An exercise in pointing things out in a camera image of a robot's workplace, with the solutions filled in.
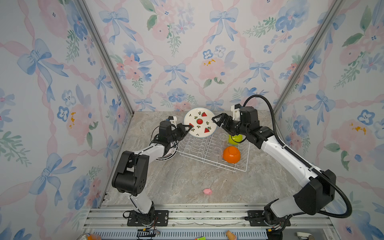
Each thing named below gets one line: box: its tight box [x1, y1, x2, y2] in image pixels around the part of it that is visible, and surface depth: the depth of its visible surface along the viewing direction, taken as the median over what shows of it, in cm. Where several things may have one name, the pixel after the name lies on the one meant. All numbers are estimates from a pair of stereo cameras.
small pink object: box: [203, 188, 212, 195], surface depth 83 cm
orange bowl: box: [222, 146, 241, 164], surface depth 93 cm
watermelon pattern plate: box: [183, 107, 218, 139], surface depth 91 cm
